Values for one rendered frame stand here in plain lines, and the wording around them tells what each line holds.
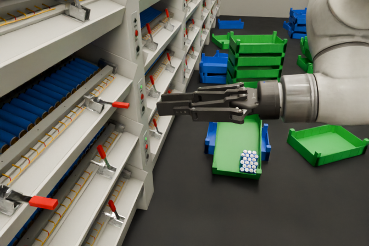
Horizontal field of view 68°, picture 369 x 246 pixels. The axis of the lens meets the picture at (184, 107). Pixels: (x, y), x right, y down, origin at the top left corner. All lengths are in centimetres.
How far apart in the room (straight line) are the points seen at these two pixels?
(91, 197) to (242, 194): 66
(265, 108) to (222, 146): 79
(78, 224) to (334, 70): 58
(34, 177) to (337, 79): 51
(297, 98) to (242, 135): 83
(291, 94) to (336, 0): 18
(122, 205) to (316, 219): 70
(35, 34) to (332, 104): 48
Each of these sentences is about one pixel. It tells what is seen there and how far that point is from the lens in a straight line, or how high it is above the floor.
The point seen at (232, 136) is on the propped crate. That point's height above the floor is 9.
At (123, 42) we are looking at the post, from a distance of 75.
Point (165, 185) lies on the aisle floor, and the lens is 119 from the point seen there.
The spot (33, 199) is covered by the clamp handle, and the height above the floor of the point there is 57.
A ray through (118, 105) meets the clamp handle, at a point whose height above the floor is 57.
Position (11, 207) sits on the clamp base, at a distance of 45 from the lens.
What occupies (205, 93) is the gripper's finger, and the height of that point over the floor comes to 60.
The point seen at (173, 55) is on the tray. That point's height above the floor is 37.
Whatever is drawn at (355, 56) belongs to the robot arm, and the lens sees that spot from 54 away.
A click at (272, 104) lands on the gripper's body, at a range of 51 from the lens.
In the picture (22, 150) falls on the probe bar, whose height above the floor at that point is 58.
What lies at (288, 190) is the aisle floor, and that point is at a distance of 124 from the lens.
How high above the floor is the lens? 85
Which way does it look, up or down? 30 degrees down
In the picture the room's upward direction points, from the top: straight up
